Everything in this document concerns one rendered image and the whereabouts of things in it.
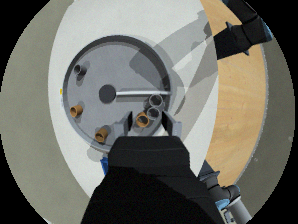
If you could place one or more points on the white table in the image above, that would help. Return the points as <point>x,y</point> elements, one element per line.
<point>100,20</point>

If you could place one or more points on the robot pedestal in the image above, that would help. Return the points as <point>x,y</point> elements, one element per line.
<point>230,43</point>
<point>208,175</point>

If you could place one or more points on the blue crate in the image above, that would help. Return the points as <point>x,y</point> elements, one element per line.
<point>104,166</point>

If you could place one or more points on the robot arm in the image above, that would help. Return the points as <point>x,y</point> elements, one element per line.
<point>230,191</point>
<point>250,13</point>

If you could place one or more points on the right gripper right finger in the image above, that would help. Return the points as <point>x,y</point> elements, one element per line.
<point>171,128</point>

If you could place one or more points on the steel bushing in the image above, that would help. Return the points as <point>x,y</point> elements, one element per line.
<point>154,112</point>
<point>80,69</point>
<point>156,99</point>

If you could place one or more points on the grey turntable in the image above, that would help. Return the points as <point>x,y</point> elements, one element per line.
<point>110,66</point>

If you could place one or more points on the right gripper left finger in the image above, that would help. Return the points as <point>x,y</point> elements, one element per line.
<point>124,128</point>

